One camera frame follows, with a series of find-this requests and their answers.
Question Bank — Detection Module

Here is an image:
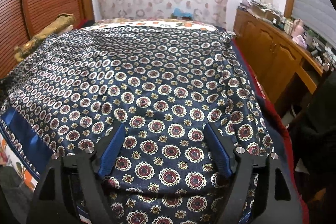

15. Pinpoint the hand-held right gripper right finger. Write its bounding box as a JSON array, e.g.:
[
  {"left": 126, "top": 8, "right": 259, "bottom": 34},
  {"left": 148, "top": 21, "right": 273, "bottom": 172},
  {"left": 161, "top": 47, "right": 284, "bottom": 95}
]
[{"left": 204, "top": 123, "right": 302, "bottom": 224}]

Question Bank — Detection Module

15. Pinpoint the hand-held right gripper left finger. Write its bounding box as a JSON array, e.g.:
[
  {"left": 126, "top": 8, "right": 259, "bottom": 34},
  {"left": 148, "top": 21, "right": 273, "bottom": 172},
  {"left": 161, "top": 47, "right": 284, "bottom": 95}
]
[{"left": 33, "top": 124, "right": 126, "bottom": 224}]

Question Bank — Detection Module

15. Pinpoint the navy circle-patterned satin shirt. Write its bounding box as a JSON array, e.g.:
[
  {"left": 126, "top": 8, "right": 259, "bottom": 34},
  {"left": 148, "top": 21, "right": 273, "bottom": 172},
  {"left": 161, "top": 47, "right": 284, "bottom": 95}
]
[{"left": 0, "top": 26, "right": 275, "bottom": 224}]

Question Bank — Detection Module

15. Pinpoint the navy and red blanket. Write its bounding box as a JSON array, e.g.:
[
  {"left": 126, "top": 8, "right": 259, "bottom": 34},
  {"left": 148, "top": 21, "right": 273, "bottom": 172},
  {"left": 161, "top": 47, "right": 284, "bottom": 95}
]
[{"left": 226, "top": 30, "right": 310, "bottom": 224}]

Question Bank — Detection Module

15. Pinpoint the long wooden cabinet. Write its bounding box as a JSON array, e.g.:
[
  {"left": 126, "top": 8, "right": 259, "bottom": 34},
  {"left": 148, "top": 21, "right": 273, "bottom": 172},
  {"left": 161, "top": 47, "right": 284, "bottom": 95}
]
[{"left": 234, "top": 6, "right": 328, "bottom": 111}]

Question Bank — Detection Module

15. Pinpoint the pink crinkled packet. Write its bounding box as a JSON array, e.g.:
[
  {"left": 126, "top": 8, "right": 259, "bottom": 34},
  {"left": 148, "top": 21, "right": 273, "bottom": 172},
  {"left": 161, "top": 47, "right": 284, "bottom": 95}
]
[{"left": 293, "top": 34, "right": 307, "bottom": 45}]

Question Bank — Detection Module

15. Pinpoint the floral bed sheet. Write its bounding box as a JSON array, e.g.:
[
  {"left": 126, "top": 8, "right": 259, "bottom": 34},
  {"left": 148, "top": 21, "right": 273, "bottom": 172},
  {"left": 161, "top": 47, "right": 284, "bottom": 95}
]
[{"left": 0, "top": 18, "right": 218, "bottom": 185}]

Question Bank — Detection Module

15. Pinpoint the blue cloth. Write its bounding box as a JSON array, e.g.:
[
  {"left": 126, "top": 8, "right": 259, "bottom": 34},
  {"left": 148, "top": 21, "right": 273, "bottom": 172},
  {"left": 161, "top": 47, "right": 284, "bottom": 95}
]
[{"left": 172, "top": 7, "right": 193, "bottom": 18}]

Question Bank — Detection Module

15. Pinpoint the yellow-green crumpled cloth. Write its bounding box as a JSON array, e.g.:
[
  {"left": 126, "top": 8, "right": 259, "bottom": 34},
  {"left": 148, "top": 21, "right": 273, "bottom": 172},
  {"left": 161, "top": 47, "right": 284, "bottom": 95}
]
[{"left": 14, "top": 13, "right": 76, "bottom": 62}]

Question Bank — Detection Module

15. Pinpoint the cluster of toiletry bottles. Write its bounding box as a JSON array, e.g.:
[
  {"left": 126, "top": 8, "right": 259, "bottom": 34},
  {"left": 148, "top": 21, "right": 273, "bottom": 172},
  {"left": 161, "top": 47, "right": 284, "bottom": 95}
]
[{"left": 273, "top": 17, "right": 293, "bottom": 33}]

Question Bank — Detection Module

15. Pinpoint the cardboard box of clutter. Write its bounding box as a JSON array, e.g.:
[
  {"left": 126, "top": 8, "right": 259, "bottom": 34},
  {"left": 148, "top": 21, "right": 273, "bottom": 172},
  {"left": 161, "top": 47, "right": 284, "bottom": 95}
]
[{"left": 249, "top": 0, "right": 284, "bottom": 21}]

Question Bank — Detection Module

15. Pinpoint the pink bottle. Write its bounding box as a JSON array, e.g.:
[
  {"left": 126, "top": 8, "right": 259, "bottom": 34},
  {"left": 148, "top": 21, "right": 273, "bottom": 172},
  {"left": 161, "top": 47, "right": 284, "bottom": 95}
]
[{"left": 294, "top": 19, "right": 305, "bottom": 37}]

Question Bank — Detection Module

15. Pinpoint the grey window blind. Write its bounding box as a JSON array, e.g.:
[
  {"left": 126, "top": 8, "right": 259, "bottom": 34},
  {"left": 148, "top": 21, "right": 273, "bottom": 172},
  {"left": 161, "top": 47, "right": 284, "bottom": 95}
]
[{"left": 293, "top": 0, "right": 336, "bottom": 48}]

